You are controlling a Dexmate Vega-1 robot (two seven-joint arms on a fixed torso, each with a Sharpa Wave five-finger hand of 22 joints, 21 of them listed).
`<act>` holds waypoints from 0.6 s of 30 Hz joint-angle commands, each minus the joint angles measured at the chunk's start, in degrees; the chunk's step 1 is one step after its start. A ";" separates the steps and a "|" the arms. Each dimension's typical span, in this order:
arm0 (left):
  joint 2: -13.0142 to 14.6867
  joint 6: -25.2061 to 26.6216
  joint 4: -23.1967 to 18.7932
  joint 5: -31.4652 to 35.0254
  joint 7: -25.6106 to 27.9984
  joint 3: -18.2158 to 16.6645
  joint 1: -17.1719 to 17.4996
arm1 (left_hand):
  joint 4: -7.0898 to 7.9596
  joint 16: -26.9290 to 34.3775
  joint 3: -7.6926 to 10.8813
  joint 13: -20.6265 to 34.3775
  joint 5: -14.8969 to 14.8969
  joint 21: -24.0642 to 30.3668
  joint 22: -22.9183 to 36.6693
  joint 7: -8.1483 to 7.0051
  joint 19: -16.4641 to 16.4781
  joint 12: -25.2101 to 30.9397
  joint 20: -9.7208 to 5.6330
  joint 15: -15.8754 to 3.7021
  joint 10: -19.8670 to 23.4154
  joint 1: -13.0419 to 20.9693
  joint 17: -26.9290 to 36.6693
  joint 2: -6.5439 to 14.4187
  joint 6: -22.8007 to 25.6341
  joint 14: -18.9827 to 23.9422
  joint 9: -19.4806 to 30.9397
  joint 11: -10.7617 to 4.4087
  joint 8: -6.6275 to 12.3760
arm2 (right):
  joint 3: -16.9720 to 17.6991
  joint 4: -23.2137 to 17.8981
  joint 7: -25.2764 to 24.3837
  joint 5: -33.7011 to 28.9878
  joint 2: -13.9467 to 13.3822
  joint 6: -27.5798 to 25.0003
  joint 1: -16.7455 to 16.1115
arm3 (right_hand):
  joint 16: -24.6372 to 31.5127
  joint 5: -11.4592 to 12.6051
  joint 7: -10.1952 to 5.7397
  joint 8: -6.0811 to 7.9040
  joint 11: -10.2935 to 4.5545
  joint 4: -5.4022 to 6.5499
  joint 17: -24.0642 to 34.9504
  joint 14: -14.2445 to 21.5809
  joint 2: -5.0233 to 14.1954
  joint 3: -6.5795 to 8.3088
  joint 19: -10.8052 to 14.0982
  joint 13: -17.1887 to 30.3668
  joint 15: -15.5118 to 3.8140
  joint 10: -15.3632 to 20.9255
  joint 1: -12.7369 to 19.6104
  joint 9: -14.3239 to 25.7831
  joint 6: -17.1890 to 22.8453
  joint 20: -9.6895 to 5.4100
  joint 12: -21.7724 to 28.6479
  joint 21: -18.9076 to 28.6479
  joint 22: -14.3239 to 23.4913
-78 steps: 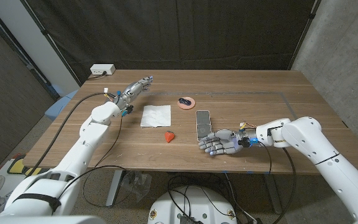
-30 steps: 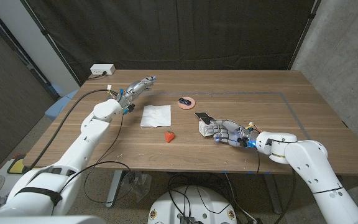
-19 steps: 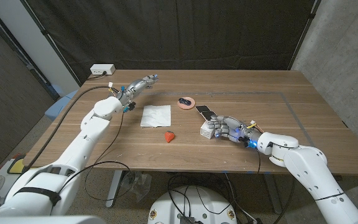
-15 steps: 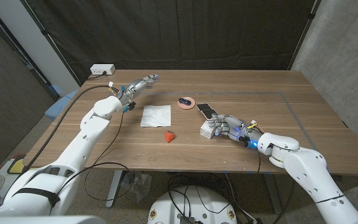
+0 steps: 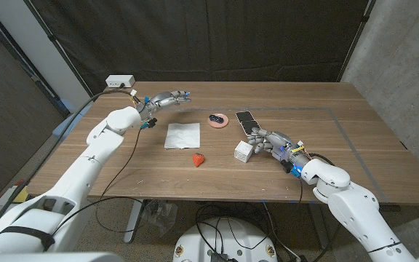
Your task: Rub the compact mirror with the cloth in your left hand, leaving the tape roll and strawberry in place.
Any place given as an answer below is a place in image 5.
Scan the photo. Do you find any light blue bin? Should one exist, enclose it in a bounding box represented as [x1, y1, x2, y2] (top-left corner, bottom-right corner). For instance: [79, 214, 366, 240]
[52, 103, 94, 143]

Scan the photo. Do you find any black finned electronics box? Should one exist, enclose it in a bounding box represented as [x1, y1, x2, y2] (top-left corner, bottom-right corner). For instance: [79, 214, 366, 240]
[209, 251, 233, 262]

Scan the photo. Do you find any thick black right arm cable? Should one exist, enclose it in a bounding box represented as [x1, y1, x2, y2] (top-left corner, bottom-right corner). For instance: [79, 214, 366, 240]
[309, 152, 336, 167]

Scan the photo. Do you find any pink round dish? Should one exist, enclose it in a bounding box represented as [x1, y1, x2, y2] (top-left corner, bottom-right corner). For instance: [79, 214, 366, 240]
[207, 113, 230, 129]

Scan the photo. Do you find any clear plastic bag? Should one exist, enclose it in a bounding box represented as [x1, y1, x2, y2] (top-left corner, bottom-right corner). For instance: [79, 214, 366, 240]
[142, 199, 178, 237]

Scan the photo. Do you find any white table leg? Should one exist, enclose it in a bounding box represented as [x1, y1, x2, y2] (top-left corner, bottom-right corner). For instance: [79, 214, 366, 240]
[123, 199, 145, 244]

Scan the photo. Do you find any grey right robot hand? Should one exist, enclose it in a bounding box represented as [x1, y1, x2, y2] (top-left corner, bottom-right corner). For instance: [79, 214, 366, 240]
[247, 127, 295, 160]

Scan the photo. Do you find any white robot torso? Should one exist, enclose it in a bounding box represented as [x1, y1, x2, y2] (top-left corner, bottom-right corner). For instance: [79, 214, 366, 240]
[0, 250, 419, 262]

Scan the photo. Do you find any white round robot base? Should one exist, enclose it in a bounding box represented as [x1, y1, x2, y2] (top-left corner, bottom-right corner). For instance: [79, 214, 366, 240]
[172, 217, 279, 262]

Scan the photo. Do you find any white cube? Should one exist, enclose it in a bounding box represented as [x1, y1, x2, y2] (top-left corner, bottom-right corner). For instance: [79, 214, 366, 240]
[234, 140, 254, 164]

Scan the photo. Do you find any black backdrop curtain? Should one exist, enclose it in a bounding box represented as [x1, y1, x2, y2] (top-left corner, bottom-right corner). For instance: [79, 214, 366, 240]
[23, 0, 375, 98]

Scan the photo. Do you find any white cloth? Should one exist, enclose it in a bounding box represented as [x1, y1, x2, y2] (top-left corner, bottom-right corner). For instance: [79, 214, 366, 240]
[164, 122, 201, 150]

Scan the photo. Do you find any black backdrop stand pole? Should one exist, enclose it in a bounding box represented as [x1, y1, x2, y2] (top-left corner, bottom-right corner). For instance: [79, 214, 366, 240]
[335, 0, 378, 83]
[23, 0, 96, 100]

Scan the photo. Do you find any white power strip box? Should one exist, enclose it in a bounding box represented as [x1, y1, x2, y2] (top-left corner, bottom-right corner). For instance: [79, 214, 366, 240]
[105, 74, 136, 89]

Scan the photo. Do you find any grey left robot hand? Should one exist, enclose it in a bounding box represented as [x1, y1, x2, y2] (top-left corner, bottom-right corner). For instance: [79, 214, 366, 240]
[144, 90, 192, 116]

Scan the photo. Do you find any yellow black floor pad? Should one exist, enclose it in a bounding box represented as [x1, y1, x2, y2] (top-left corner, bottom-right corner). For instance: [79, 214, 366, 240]
[11, 180, 31, 204]

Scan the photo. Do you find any grey table leg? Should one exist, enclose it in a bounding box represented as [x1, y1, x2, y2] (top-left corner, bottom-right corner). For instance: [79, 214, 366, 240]
[309, 202, 332, 250]

